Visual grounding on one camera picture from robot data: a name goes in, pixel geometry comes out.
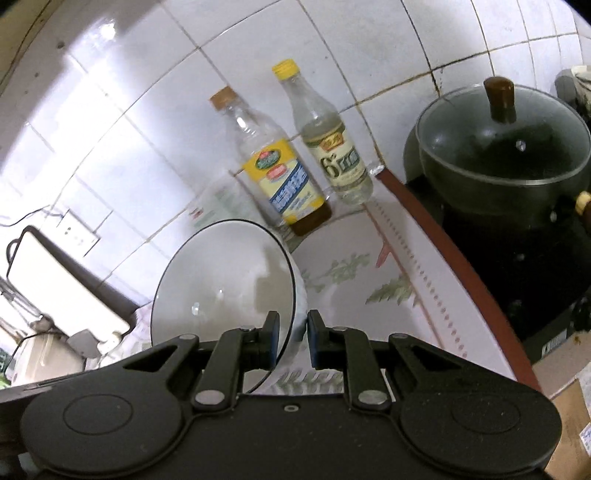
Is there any cardboard box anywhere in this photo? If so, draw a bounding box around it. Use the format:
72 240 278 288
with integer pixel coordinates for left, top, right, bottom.
533 332 590 479

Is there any steel cleaver white handle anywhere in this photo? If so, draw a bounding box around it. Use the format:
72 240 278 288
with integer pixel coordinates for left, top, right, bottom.
66 329 121 359

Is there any white rice cooker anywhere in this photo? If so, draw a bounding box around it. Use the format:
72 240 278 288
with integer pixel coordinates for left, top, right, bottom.
5 333 85 386

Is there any metal ladle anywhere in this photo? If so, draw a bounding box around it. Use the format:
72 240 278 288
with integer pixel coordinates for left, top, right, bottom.
1 278 56 333

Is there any white wall socket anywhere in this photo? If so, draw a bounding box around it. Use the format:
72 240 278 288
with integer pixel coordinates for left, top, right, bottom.
54 210 100 257

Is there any large white sun bowl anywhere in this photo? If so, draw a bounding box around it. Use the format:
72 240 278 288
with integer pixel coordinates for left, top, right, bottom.
150 219 308 395

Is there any clear vinegar bottle yellow cap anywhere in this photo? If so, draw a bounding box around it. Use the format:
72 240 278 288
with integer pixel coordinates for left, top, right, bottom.
273 59 373 205

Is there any white cutting board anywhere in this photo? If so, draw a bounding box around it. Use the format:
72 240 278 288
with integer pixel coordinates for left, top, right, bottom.
7 226 137 341

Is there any yellow label oil bottle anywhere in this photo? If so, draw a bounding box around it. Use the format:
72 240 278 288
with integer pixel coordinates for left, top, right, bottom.
211 86 332 236

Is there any black stove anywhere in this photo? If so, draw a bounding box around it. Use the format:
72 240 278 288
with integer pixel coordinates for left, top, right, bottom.
407 175 590 363

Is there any white plastic salt bag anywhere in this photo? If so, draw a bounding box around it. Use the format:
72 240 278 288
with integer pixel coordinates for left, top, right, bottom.
187 173 266 232

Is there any black pot with glass lid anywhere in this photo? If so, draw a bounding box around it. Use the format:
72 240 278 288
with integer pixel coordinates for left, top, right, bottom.
415 76 590 226

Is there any floral table cloth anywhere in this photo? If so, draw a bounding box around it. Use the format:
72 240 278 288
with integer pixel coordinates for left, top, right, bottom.
115 168 544 398

